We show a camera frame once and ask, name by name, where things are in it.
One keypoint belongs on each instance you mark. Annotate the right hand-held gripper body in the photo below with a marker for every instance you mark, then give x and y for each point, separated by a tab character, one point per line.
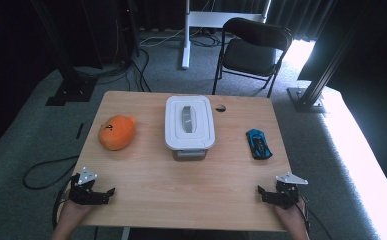
286	196

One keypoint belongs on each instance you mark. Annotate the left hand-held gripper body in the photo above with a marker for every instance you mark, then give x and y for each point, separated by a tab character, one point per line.
82	193

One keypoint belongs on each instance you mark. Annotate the blue toy car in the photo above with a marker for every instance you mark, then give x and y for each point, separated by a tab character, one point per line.
258	143

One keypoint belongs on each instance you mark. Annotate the orange plush toy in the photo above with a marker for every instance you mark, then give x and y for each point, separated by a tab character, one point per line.
117	133

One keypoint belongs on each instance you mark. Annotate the clear grey storage box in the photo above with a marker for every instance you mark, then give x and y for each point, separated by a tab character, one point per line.
190	155

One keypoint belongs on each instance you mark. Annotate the person's right hand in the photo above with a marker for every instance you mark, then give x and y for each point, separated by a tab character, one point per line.
294	218

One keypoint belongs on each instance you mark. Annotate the person's left hand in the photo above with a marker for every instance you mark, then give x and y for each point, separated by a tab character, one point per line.
72	215

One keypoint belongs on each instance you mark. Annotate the white table leg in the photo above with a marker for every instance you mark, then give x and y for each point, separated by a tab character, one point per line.
125	234

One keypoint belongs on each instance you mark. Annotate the black floor tape strip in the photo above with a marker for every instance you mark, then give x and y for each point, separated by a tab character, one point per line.
79	130

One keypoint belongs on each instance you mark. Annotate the round table grommet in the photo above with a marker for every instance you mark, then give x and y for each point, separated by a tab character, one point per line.
220	108

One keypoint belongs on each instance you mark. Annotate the black metal stand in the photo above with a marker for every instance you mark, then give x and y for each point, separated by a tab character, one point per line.
309	96
71	83

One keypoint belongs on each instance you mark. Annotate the black folding chair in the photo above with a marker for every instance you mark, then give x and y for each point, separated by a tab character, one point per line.
249	56

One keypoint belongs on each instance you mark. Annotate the dark equipment rack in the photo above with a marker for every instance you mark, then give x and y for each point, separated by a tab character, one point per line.
114	33

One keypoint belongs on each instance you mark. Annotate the dark curtain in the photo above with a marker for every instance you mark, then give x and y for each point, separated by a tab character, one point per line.
291	16

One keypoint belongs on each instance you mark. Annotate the white desk frame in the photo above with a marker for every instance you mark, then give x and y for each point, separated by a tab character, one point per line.
186	50

